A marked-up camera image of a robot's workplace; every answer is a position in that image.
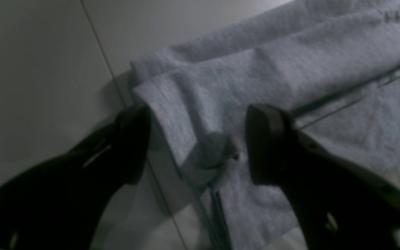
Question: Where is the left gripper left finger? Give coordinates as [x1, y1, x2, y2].
[0, 105, 151, 250]

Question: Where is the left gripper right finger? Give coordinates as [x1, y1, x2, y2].
[245, 104, 400, 250]

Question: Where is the grey T-shirt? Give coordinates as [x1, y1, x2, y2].
[131, 0, 400, 250]

